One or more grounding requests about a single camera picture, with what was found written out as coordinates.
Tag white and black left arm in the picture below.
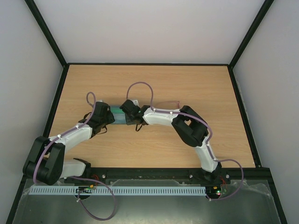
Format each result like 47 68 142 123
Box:
22 101 115 185

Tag light blue cleaning cloth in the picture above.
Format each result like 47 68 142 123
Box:
113 113 127 125

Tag light blue slotted cable duct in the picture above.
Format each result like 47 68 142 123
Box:
29 186 206 196

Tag black front mounting rail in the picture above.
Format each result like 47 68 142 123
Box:
24 166 271 186

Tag black corner frame post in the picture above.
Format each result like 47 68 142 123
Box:
228 0 274 70
24 0 68 68

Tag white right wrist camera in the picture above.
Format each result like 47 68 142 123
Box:
132 100 139 106

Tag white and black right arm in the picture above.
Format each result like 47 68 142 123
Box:
120 99 221 183

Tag blue-grey glasses case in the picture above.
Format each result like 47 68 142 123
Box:
110 105 134 126

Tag pink transparent sunglasses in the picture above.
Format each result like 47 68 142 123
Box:
156 100 180 109

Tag black left corner frame post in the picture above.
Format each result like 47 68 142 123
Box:
24 0 68 68

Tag black right corner frame post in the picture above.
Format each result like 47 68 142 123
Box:
228 0 274 70

